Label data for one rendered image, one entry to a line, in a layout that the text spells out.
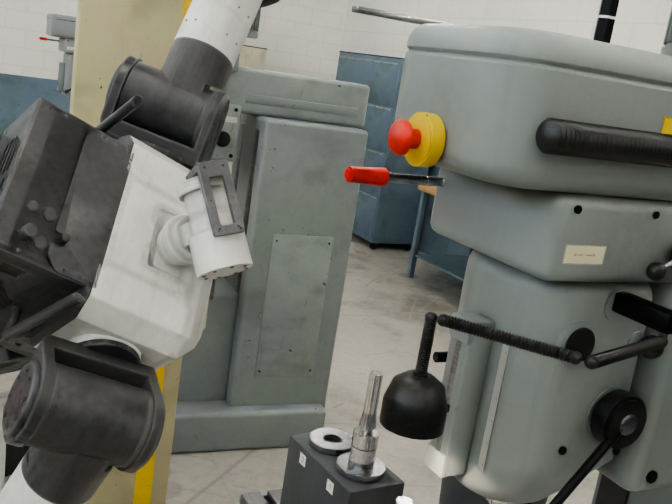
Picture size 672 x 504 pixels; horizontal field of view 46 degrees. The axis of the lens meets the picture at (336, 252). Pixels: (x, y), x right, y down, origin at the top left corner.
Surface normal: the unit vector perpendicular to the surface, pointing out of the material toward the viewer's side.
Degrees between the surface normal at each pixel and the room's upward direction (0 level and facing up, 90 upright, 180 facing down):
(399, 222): 90
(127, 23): 90
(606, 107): 90
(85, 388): 35
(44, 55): 90
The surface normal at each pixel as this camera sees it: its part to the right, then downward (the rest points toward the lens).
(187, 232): -0.67, 0.07
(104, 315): 0.45, 0.35
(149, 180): 0.70, -0.29
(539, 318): -0.40, 0.14
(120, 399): 0.63, -0.55
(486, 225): -0.88, -0.03
